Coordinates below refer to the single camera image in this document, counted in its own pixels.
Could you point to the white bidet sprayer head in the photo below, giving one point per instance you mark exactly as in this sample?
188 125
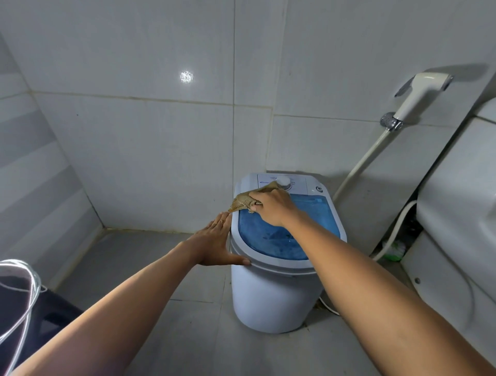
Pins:
420 93

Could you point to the blue transparent washer lid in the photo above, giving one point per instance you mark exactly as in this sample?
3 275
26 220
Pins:
263 241

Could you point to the green plastic item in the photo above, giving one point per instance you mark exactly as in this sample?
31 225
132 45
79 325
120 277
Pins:
395 251

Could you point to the brown cleaning cloth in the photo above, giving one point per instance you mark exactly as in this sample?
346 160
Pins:
238 202

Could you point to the person's left forearm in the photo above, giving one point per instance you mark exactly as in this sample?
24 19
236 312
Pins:
116 321

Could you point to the person's right forearm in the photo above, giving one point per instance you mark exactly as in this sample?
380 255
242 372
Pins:
383 313

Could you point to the person's right hand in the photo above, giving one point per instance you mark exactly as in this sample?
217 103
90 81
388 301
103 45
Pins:
276 209

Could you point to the person's left hand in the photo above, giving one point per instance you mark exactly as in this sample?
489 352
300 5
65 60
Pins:
211 246

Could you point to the person's right thumb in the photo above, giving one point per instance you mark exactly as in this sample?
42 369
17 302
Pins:
255 207

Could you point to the white washer dial knob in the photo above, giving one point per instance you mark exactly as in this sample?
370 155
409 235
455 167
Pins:
283 182

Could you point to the white toilet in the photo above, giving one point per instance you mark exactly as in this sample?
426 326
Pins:
457 193

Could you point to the chrome sprayer wall holder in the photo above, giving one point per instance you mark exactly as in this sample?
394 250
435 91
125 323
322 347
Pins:
389 122

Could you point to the person's left middle finger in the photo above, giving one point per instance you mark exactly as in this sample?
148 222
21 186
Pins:
219 224

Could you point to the white mini washing machine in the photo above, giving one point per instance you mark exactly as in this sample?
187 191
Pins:
271 302

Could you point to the person's left thumb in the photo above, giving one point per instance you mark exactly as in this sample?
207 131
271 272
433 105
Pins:
241 261

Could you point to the dark bucket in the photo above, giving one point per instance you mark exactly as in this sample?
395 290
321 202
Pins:
42 317

